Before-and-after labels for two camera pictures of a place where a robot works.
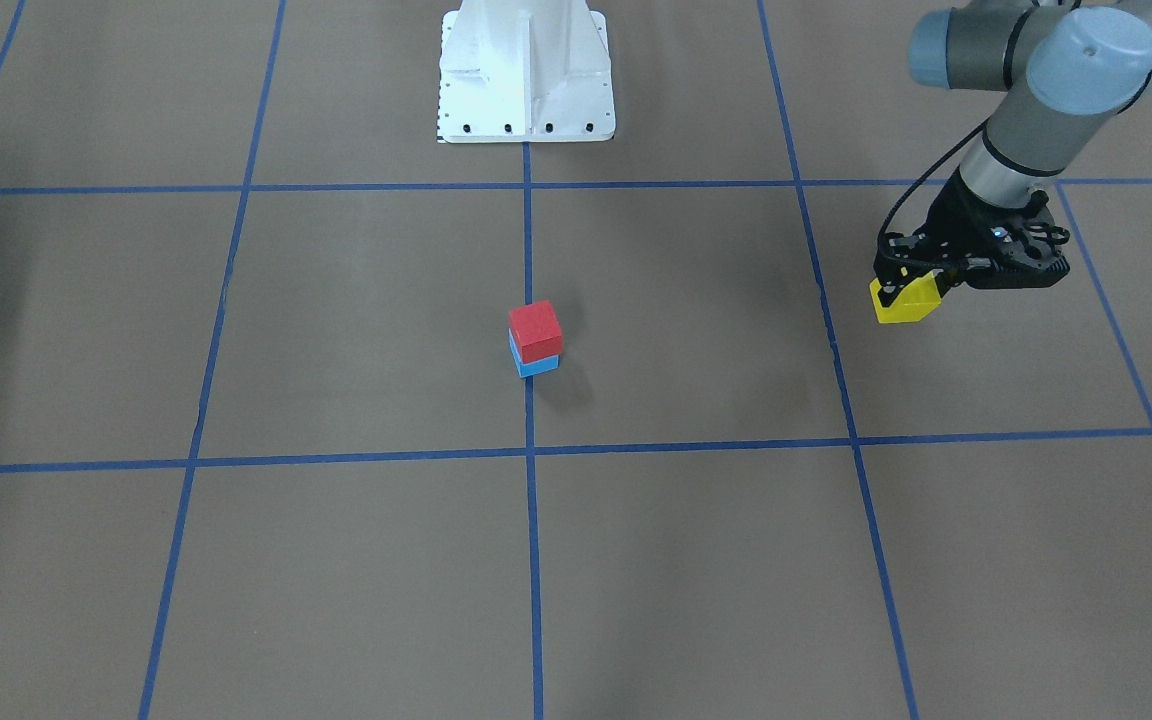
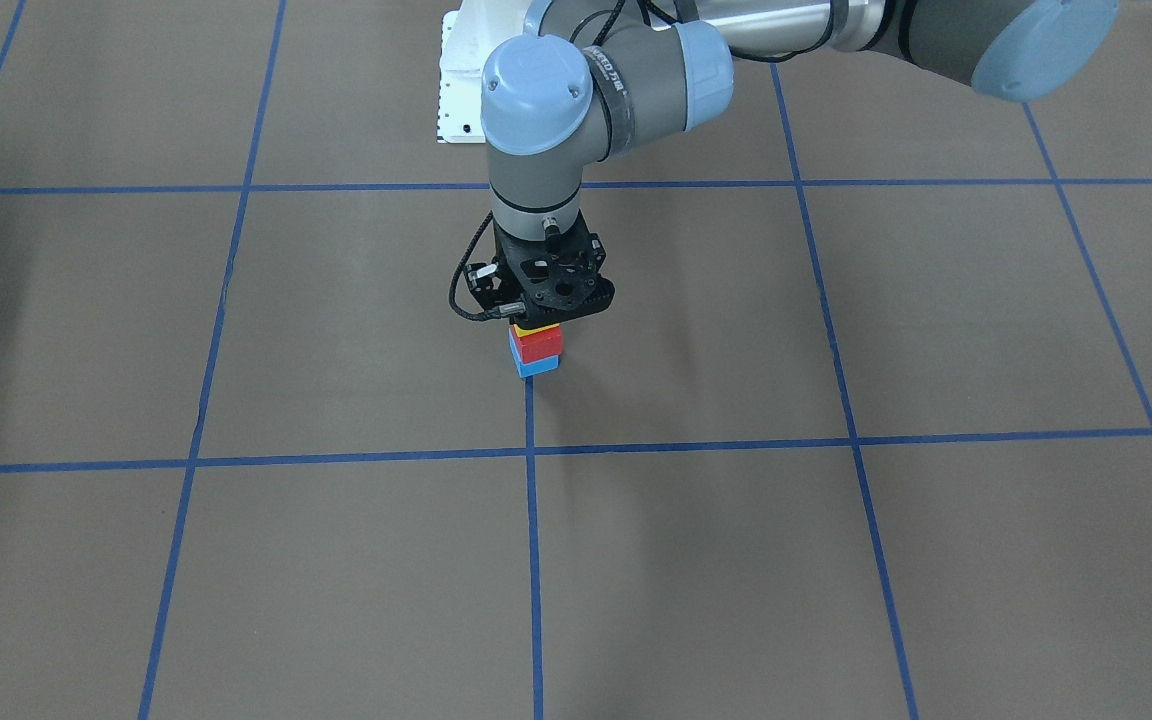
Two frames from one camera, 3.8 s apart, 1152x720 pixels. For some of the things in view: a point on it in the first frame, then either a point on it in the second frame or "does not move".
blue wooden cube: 531,367 does not move
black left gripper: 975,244 → 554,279
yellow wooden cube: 914,302 → 523,332
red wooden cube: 537,331 does not move
